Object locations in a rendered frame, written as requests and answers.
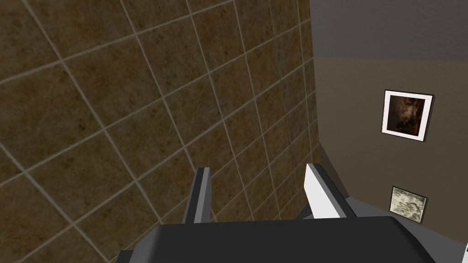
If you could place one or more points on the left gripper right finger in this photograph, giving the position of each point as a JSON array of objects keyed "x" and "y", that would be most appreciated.
[{"x": 323, "y": 197}]

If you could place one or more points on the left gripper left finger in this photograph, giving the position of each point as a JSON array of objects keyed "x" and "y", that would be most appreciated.
[{"x": 199, "y": 199}]

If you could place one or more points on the pale picture in dark frame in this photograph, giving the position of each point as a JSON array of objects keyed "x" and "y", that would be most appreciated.
[{"x": 408, "y": 204}]

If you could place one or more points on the dark picture in white frame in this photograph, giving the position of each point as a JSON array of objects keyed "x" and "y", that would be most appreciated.
[{"x": 406, "y": 114}]

